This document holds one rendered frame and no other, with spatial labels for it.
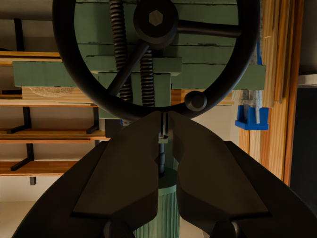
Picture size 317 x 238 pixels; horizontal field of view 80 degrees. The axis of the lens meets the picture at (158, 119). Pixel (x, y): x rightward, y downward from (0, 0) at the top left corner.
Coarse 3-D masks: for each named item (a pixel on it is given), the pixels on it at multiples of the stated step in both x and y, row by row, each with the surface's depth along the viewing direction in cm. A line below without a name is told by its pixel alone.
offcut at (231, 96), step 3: (234, 90) 56; (231, 93) 55; (234, 93) 56; (228, 96) 55; (231, 96) 55; (234, 96) 56; (225, 99) 56; (228, 99) 55; (231, 99) 55; (234, 99) 57
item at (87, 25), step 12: (84, 12) 43; (96, 12) 43; (108, 12) 43; (132, 12) 43; (180, 12) 43; (192, 12) 43; (204, 12) 43; (216, 12) 43; (228, 12) 43; (84, 24) 43; (96, 24) 43; (108, 24) 43; (132, 24) 43; (228, 24) 43; (84, 36) 44; (96, 36) 44; (108, 36) 44; (132, 36) 44; (180, 36) 44; (192, 36) 44; (204, 36) 44; (216, 36) 44
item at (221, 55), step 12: (84, 48) 44; (96, 48) 44; (108, 48) 44; (132, 48) 44; (168, 48) 44; (180, 48) 44; (192, 48) 44; (204, 48) 44; (216, 48) 44; (228, 48) 44; (84, 60) 45; (192, 60) 45; (204, 60) 45; (216, 60) 45; (228, 60) 45
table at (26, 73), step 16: (16, 64) 45; (32, 64) 45; (48, 64) 45; (96, 64) 36; (112, 64) 36; (160, 64) 36; (176, 64) 36; (192, 64) 45; (208, 64) 45; (224, 64) 45; (16, 80) 45; (32, 80) 45; (48, 80) 45; (64, 80) 45; (176, 80) 45; (192, 80) 45; (208, 80) 45; (240, 80) 45; (256, 80) 45
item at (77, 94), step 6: (24, 90) 61; (30, 90) 61; (78, 90) 61; (186, 90) 61; (192, 90) 61; (24, 96) 61; (30, 96) 61; (36, 96) 61; (42, 96) 61; (66, 96) 61; (72, 96) 61; (78, 96) 61; (84, 96) 61
